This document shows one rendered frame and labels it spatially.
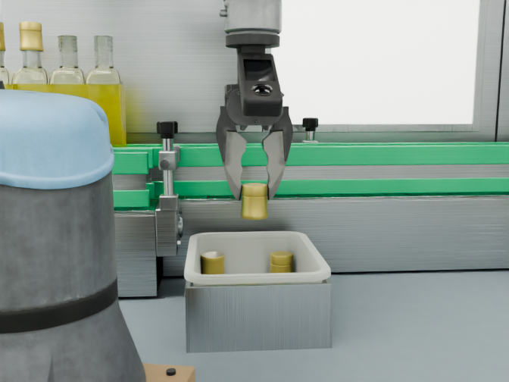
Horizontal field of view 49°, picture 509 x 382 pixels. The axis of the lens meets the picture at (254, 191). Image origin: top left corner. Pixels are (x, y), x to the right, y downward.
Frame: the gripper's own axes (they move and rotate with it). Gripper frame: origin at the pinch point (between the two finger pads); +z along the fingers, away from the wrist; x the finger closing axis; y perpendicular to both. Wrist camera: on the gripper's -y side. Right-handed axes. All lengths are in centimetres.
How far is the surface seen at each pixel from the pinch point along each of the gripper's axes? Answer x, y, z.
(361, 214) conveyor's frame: -19.3, 15.5, 6.8
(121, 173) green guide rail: 18.3, 8.8, -1.5
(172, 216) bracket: 11.2, 6.8, 4.6
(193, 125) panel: 8.1, 34.3, -7.2
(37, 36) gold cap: 32.4, 22.0, -22.0
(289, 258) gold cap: -5.8, 5.9, 11.0
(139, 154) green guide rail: 15.7, 8.7, -4.1
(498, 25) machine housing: -52, 36, -27
